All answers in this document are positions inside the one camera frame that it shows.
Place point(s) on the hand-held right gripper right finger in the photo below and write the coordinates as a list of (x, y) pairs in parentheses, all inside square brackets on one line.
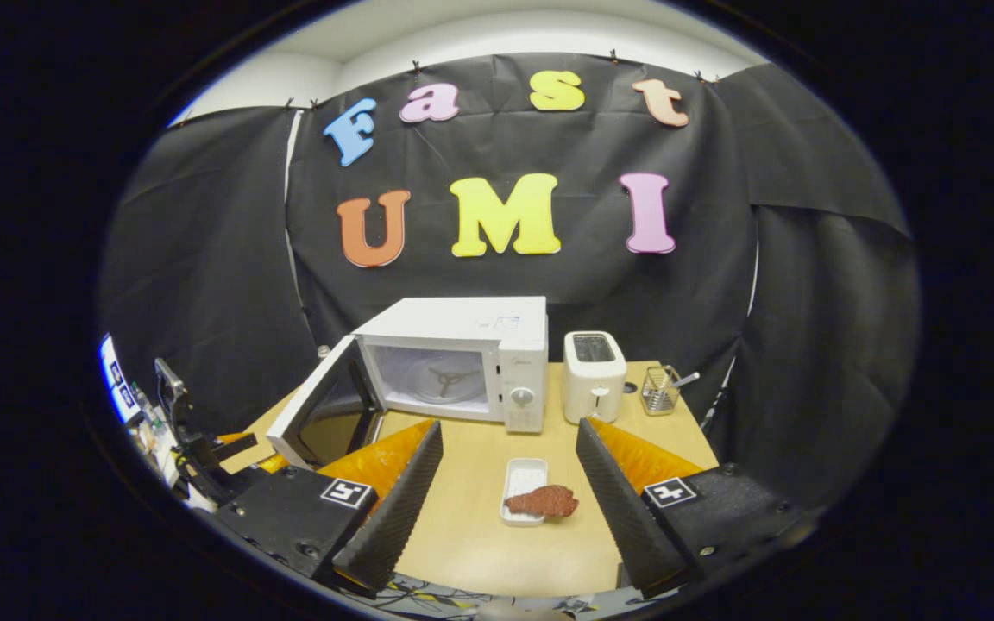
[(626, 526)]

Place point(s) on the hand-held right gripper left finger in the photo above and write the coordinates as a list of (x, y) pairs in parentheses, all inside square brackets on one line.
[(393, 526)]

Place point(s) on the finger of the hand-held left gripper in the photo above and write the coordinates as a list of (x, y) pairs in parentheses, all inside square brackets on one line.
[(234, 446)]

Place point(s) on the brown meat piece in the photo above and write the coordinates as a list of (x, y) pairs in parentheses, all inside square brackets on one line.
[(544, 501)]

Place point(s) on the white microwave oven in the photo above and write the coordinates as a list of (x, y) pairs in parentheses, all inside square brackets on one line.
[(462, 319)]

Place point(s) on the patterned grey cloth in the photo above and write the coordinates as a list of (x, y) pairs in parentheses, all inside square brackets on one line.
[(462, 599)]

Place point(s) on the white rectangular tray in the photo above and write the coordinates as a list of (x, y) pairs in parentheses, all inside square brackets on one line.
[(525, 470)]

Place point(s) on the blue white box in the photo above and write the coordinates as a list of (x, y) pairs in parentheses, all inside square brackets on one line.
[(117, 379)]

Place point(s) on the glass turntable plate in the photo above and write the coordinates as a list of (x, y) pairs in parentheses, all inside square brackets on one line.
[(428, 384)]

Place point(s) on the white toaster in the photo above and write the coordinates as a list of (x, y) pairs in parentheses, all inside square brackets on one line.
[(594, 379)]

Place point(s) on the grey utensil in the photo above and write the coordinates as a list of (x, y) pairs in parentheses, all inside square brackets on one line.
[(687, 378)]

